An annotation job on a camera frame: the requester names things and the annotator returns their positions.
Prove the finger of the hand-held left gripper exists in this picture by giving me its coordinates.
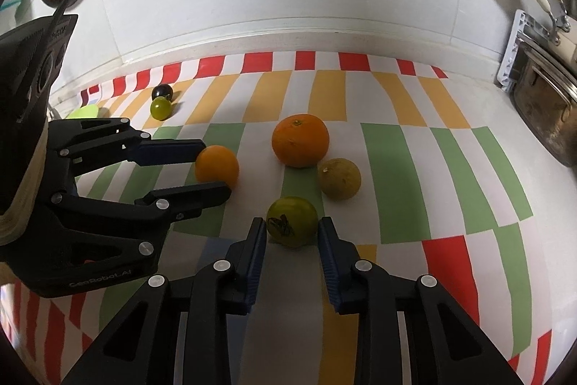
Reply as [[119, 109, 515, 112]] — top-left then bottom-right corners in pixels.
[[51, 181, 232, 233], [47, 118, 207, 177]]

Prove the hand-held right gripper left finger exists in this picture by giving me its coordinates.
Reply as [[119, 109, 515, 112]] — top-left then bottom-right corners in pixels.
[[61, 217, 268, 385]]

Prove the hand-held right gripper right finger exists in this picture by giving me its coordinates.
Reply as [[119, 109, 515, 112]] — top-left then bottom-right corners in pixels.
[[317, 217, 524, 385]]

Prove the small orange tangerine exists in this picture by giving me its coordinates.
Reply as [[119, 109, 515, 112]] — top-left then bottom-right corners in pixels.
[[195, 145, 240, 190]]

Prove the green grape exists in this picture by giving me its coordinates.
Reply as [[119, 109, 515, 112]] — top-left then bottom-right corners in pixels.
[[150, 97, 173, 121]]

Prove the green fruit with dark mark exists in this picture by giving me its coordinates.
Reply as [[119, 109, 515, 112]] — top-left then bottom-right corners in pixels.
[[266, 196, 319, 249]]

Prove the tan round fruit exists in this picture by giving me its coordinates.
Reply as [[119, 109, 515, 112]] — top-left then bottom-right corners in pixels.
[[318, 158, 362, 201]]

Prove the green plate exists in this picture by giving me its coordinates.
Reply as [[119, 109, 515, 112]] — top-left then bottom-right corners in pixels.
[[67, 105, 101, 120]]

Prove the large orange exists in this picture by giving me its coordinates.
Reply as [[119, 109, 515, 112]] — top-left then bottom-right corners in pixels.
[[272, 113, 331, 168]]

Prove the striped colourful cloth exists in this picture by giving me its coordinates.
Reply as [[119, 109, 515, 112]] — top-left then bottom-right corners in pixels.
[[0, 51, 553, 385]]

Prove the large steel pot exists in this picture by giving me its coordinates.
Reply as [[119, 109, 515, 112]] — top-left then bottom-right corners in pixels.
[[511, 38, 577, 167]]

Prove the white plastic rack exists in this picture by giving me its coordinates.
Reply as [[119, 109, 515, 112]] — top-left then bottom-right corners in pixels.
[[497, 9, 531, 93]]

